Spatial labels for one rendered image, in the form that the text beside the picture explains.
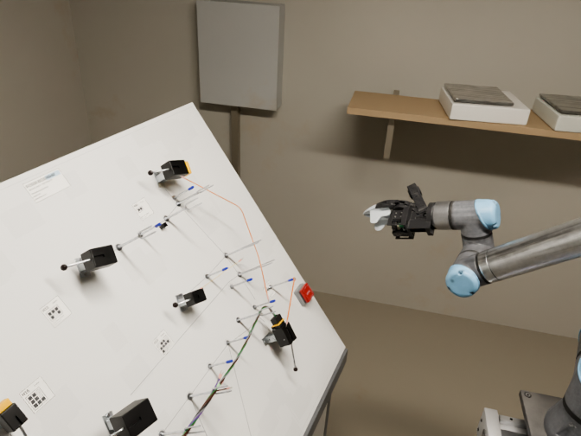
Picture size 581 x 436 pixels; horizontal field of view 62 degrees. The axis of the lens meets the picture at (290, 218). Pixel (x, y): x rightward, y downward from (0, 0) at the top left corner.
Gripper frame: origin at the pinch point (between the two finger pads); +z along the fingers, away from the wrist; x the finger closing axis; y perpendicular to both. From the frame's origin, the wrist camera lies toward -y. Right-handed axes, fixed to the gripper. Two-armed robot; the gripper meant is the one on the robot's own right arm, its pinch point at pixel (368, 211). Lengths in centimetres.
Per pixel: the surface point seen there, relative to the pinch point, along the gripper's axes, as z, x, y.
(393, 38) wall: 39, 39, -142
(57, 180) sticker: 45, -60, 32
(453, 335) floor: 35, 199, -45
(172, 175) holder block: 37, -39, 14
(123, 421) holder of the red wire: 19, -34, 73
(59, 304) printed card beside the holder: 37, -48, 57
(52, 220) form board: 42, -57, 41
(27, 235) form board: 42, -60, 47
